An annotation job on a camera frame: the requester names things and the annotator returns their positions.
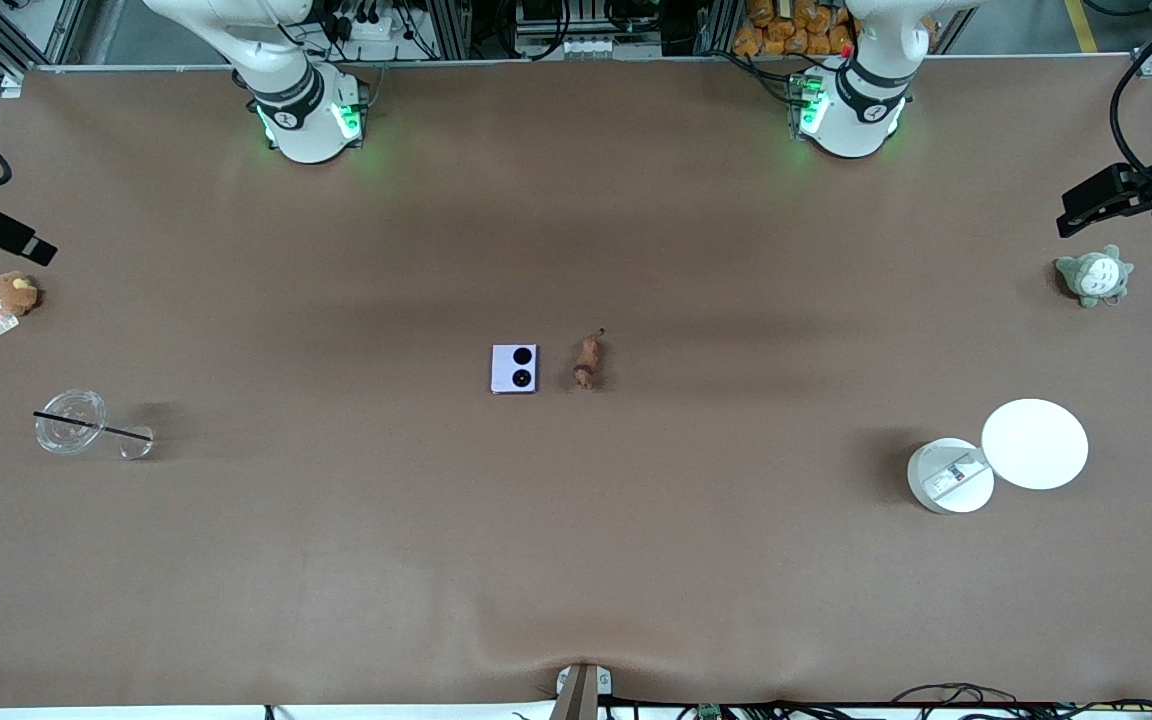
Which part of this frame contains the lilac flip phone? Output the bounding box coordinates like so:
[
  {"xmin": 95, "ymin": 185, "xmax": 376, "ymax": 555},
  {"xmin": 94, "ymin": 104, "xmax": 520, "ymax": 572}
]
[{"xmin": 490, "ymin": 343, "xmax": 539, "ymax": 396}]

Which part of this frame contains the brown lion figurine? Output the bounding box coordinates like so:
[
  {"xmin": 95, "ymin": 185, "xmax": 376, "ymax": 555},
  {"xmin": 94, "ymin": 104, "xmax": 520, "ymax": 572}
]
[{"xmin": 572, "ymin": 327, "xmax": 607, "ymax": 392}]

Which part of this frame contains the brown plush toy with tag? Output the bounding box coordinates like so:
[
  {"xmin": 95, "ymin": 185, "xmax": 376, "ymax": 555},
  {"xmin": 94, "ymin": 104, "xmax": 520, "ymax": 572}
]
[{"xmin": 0, "ymin": 271, "xmax": 42, "ymax": 336}]

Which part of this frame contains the grey-green totoro plush toy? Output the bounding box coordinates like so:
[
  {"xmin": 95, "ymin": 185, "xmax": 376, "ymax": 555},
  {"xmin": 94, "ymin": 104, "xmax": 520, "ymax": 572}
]
[{"xmin": 1054, "ymin": 244, "xmax": 1135, "ymax": 309}]

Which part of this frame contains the clear plastic cup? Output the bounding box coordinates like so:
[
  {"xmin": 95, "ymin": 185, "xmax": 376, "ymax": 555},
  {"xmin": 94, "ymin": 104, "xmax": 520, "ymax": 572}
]
[{"xmin": 33, "ymin": 388, "xmax": 156, "ymax": 462}]

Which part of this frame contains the black drinking straw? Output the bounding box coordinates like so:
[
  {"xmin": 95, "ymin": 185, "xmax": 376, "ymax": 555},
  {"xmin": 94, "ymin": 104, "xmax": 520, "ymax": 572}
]
[{"xmin": 32, "ymin": 410, "xmax": 154, "ymax": 442}]

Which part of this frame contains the orange packaged snacks pile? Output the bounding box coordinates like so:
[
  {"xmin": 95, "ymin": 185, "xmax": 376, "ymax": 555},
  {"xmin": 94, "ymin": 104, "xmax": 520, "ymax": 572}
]
[{"xmin": 732, "ymin": 0, "xmax": 857, "ymax": 58}]

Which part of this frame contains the white power strip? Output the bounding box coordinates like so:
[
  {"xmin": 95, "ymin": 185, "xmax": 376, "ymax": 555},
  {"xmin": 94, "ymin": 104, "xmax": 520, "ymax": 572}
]
[{"xmin": 321, "ymin": 10, "xmax": 422, "ymax": 46}]

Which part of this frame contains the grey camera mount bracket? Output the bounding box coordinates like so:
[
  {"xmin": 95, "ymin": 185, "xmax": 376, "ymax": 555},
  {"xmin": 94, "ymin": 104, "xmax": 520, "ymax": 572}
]
[{"xmin": 548, "ymin": 662, "xmax": 614, "ymax": 720}]

